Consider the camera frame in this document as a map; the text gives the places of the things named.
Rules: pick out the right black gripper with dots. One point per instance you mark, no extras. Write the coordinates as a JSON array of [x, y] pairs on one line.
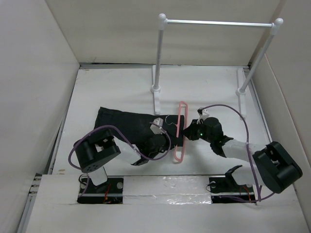
[[191, 129]]

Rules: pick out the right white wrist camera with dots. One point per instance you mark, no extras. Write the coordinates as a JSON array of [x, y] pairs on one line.
[[203, 114]]

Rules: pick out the pink clothes hanger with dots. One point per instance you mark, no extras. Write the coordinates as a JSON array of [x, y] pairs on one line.
[[179, 151]]

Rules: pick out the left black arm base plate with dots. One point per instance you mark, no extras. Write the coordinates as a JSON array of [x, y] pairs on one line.
[[110, 192]]

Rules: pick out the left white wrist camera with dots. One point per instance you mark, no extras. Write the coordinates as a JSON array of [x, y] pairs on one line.
[[156, 126]]

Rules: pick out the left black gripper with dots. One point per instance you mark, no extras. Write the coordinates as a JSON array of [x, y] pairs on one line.
[[165, 139]]

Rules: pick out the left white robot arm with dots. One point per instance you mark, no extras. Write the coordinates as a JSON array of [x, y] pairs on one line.
[[92, 152]]

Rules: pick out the white and silver clothes rack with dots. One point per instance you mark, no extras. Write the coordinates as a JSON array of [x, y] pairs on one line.
[[242, 84]]

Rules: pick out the black trousers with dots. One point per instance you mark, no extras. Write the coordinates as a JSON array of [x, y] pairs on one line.
[[136, 127]]

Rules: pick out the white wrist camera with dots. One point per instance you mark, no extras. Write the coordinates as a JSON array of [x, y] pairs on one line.
[[203, 114], [156, 126]]

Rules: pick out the silver foil covered panel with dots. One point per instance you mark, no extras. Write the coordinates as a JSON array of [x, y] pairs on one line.
[[174, 190]]

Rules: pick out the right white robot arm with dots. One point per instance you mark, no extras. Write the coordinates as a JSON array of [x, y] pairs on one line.
[[270, 165]]

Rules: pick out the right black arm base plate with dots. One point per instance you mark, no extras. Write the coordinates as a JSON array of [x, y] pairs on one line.
[[222, 191]]

